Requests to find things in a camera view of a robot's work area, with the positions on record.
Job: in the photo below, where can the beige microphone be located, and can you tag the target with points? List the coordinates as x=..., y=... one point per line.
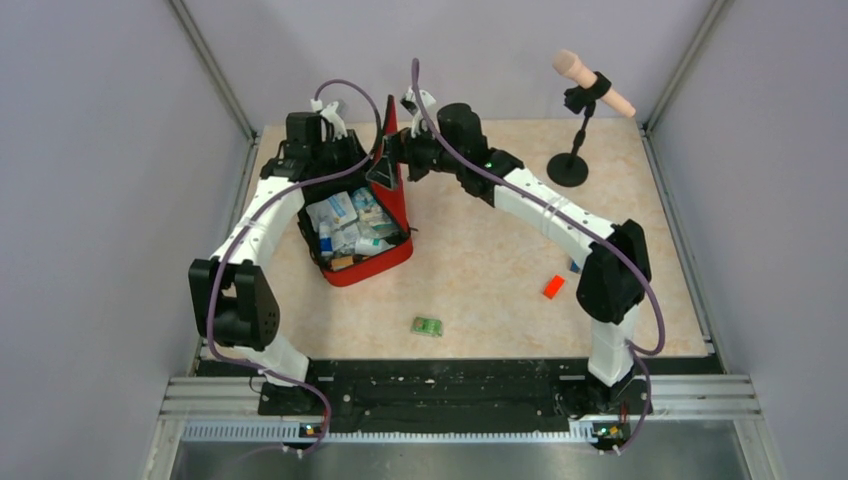
x=569, y=65

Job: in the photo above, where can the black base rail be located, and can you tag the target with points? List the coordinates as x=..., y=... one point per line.
x=444, y=396

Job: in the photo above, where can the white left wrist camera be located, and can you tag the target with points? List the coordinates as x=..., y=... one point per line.
x=332, y=114

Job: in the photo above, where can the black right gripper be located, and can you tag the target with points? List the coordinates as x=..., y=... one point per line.
x=405, y=149

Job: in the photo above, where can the white blue tube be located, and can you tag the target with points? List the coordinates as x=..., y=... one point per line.
x=325, y=235

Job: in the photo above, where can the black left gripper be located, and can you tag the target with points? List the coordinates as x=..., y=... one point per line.
x=351, y=145

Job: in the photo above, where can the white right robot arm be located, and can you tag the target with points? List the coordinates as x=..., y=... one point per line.
x=612, y=259

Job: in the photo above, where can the small teal pad packet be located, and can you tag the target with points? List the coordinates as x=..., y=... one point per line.
x=363, y=199

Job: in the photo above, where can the white bottle green label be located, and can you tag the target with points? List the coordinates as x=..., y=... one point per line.
x=368, y=247

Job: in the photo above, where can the orange small box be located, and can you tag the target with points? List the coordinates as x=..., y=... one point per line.
x=553, y=287

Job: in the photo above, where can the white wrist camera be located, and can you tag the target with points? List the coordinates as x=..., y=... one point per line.
x=416, y=102
x=332, y=114

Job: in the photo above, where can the bandage roll packet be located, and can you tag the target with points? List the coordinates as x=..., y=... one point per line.
x=344, y=239

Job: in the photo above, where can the black microphone stand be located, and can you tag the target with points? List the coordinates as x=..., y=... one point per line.
x=569, y=169

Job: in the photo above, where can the green wind oil box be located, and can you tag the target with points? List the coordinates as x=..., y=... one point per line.
x=427, y=326

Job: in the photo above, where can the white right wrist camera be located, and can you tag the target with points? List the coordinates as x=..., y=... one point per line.
x=416, y=102

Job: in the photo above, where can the blue gauze packet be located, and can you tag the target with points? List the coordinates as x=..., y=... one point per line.
x=335, y=211

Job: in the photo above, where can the clear bag wipe sachets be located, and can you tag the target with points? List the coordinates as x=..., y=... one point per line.
x=377, y=223

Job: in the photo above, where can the red black medicine kit case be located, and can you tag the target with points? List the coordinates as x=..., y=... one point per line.
x=307, y=132

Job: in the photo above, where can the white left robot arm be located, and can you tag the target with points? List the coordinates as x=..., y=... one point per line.
x=235, y=307

